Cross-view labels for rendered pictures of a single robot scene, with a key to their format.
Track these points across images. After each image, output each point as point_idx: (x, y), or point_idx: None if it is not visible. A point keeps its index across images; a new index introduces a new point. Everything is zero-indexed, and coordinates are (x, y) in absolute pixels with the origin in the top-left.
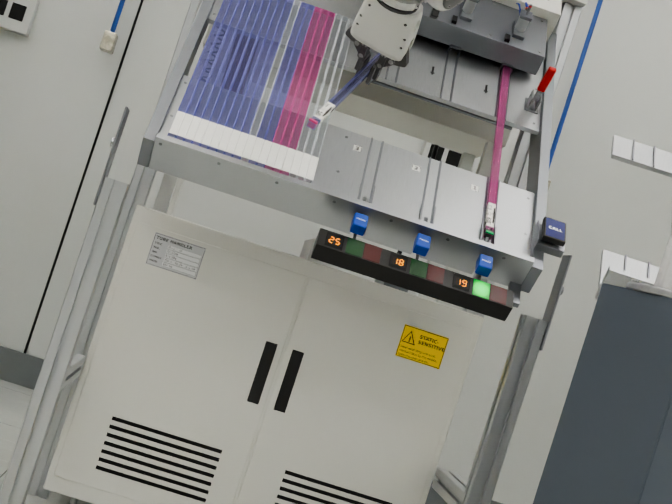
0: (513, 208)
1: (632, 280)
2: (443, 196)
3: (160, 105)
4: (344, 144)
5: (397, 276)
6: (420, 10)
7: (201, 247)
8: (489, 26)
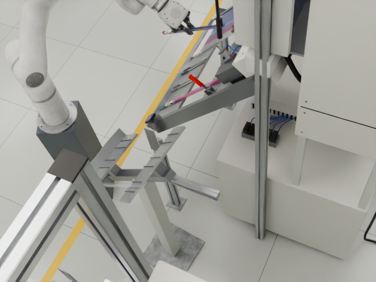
0: (172, 109)
1: (70, 102)
2: (182, 88)
3: (223, 12)
4: (206, 54)
5: None
6: (158, 13)
7: None
8: (234, 48)
